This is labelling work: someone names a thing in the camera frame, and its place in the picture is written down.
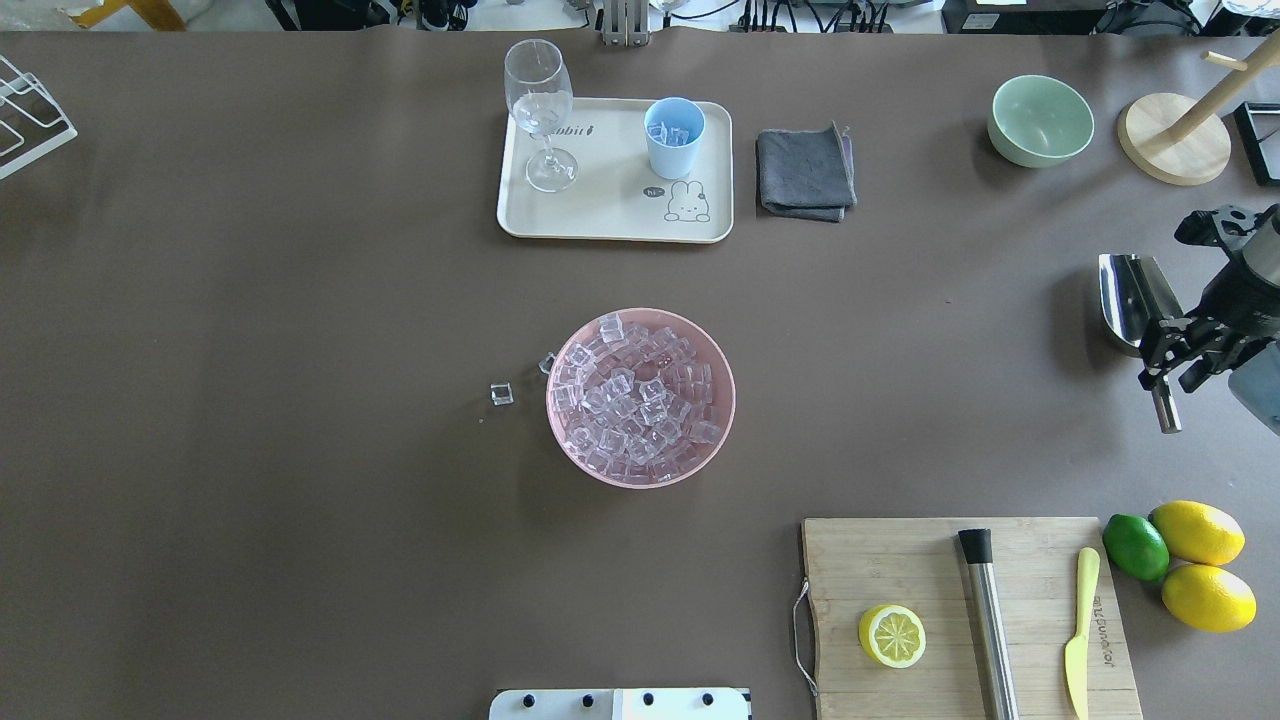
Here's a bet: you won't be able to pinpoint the grey folded cloth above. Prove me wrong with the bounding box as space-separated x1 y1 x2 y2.
756 124 858 223

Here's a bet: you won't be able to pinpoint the wooden cup tree stand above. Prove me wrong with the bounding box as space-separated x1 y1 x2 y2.
1116 33 1279 186

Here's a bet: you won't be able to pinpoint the half lemon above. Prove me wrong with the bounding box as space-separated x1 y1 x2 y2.
858 603 927 669

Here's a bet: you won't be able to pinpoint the steel muddler black tip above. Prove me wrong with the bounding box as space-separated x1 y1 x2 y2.
957 528 1021 719

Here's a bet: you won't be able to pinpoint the spilled ice cube far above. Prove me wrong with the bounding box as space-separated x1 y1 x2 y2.
489 382 515 407

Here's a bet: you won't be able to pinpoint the yellow lemon upper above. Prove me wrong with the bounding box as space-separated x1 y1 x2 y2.
1149 500 1245 566

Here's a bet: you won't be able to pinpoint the light blue cup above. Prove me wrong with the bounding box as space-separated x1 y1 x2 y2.
644 97 705 181

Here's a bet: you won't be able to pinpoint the black tray with glasses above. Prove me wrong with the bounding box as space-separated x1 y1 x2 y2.
1231 102 1279 187

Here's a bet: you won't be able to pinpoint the yellow lemon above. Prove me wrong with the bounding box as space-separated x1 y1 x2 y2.
1161 564 1257 633
1149 500 1245 566

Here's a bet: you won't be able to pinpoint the cream rabbit serving tray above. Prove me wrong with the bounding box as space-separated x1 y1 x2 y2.
495 97 735 243

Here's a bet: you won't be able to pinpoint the yellow lemon lower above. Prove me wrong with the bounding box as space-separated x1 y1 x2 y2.
1161 564 1257 633

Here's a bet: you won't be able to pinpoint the bamboo cutting board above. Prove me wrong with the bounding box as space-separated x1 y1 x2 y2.
803 518 1103 719

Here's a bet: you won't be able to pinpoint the green lime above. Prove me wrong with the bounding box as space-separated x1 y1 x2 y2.
1102 514 1171 583

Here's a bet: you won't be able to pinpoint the white wire cup rack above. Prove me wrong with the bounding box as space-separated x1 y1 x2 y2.
1 56 78 179

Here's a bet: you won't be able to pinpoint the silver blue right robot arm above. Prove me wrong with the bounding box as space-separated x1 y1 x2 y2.
1140 205 1279 432

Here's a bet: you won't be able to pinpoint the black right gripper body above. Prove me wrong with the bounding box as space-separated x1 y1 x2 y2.
1189 250 1279 366

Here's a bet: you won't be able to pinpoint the pink bowl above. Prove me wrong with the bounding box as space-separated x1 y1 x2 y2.
545 307 737 489

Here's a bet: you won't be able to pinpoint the silver metal ice scoop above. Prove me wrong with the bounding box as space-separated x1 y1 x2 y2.
1098 254 1183 434

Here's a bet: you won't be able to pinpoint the clear plastic ice cubes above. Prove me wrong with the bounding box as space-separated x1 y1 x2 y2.
553 313 723 480

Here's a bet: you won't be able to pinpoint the light green bowl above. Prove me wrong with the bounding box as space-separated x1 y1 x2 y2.
987 76 1094 169

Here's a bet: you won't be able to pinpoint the clear wine glass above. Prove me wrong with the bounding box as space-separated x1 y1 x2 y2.
504 38 579 193

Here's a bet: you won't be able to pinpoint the yellow plastic knife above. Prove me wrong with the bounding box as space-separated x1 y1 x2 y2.
1062 546 1101 719

